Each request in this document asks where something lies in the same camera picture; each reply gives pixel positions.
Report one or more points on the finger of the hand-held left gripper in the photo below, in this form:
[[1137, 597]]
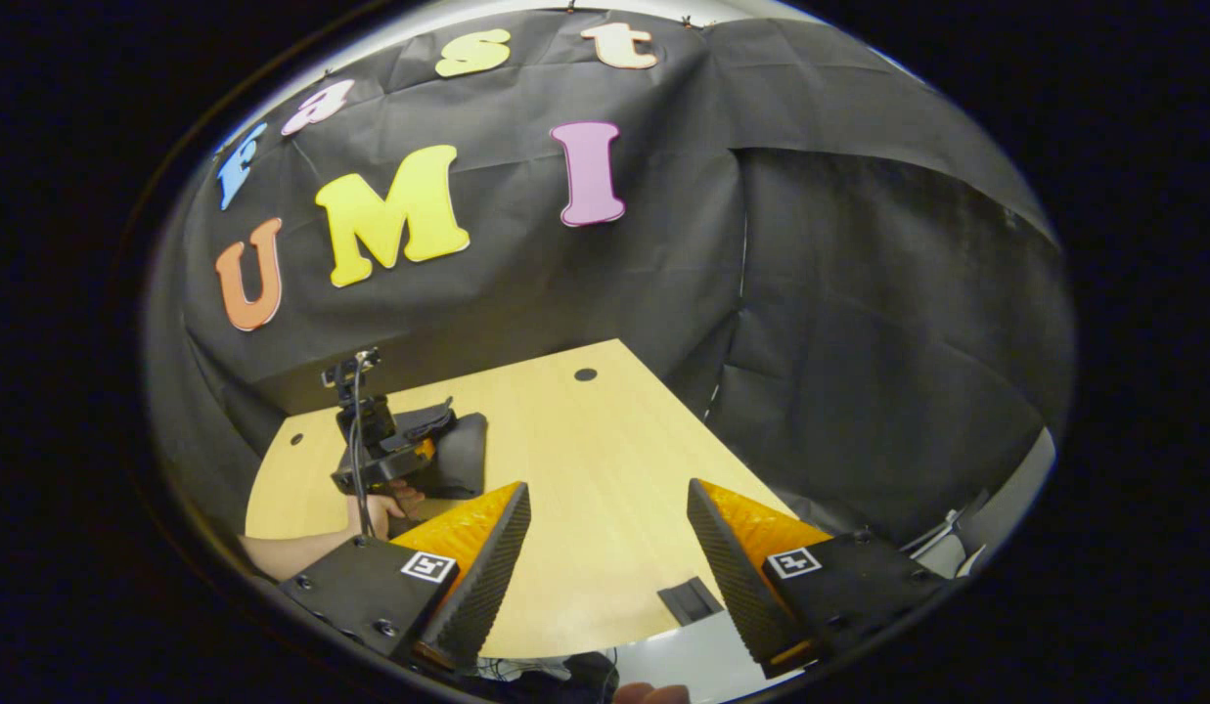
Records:
[[424, 420]]

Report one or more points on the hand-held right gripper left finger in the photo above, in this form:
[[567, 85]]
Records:
[[487, 587]]

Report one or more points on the dark grey jeans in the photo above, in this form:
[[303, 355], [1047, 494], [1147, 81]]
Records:
[[465, 455]]

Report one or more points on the black backdrop cloth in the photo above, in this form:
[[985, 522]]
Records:
[[810, 293]]

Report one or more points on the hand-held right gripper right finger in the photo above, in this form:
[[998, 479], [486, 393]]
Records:
[[737, 587]]

